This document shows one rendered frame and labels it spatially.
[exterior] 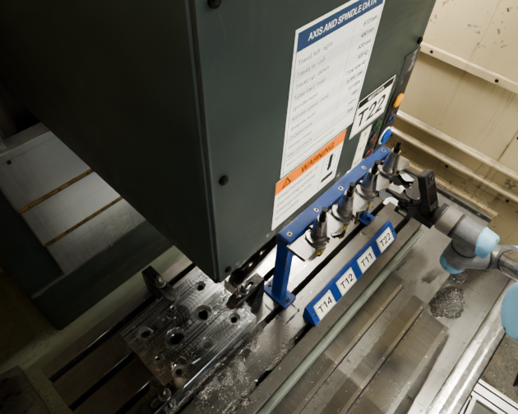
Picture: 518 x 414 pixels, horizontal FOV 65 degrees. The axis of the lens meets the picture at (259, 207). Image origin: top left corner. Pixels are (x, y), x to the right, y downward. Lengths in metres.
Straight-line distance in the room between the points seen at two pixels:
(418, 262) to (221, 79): 1.42
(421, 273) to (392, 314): 0.22
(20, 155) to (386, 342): 1.20
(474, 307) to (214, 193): 1.45
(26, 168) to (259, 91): 0.80
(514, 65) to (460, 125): 0.26
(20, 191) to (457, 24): 1.30
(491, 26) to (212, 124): 1.16
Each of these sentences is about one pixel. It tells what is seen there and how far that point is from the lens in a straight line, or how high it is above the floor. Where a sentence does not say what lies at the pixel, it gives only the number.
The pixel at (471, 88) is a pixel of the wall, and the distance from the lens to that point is 1.53.
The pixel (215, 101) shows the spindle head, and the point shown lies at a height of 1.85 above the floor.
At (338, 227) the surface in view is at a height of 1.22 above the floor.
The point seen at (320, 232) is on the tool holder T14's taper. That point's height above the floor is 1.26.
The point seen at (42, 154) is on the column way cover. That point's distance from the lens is 1.12.
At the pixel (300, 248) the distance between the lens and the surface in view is 1.02.
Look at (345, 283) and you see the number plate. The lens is 1.32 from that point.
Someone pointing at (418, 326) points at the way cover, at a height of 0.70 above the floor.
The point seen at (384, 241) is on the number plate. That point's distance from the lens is 1.44.
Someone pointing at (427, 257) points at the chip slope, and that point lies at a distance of 1.70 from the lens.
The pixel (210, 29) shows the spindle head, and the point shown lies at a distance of 0.33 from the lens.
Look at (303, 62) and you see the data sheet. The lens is 0.44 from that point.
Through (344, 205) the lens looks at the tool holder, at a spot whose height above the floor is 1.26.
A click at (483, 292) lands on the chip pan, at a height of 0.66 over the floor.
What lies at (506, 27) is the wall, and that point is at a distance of 1.43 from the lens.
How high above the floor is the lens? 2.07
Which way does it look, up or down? 51 degrees down
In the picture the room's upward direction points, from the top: 3 degrees clockwise
